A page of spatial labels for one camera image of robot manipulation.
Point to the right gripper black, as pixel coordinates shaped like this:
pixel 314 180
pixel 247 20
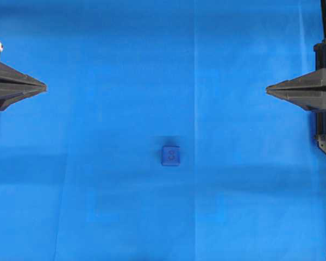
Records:
pixel 308 100

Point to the blue cube block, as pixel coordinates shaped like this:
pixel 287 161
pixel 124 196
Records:
pixel 170 156

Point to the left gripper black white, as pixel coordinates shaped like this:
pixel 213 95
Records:
pixel 16 86

